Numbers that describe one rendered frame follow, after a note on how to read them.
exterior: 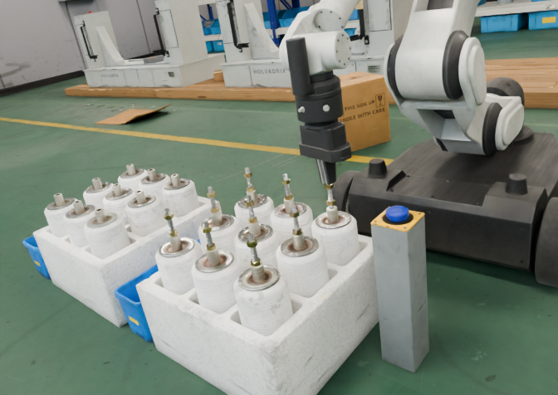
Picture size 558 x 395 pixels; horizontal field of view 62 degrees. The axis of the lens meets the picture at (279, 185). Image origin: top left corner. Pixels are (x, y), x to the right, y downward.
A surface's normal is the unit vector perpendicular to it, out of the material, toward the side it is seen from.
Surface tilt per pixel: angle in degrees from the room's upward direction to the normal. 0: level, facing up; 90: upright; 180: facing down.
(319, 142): 90
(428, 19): 53
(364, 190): 45
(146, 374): 0
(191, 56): 90
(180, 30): 90
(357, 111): 90
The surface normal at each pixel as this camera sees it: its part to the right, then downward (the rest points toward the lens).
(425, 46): -0.56, -0.32
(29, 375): -0.15, -0.91
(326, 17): -0.40, 0.83
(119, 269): 0.75, 0.15
